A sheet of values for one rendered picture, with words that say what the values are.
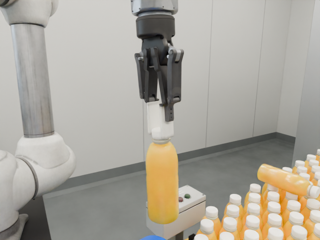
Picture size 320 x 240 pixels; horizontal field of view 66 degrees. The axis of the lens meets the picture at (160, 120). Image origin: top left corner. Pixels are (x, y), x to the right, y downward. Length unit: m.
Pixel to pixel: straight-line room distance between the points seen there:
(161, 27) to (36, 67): 0.56
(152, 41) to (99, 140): 2.81
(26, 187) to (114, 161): 2.59
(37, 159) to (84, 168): 2.42
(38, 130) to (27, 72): 0.20
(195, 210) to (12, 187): 0.60
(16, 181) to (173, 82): 0.59
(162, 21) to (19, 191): 0.65
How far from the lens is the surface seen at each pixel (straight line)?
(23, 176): 0.88
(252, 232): 0.81
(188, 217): 0.93
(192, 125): 3.90
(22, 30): 0.94
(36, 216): 1.05
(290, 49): 5.31
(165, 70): 0.48
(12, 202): 0.88
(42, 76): 0.93
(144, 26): 0.47
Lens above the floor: 1.58
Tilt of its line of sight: 14 degrees down
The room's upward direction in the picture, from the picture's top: straight up
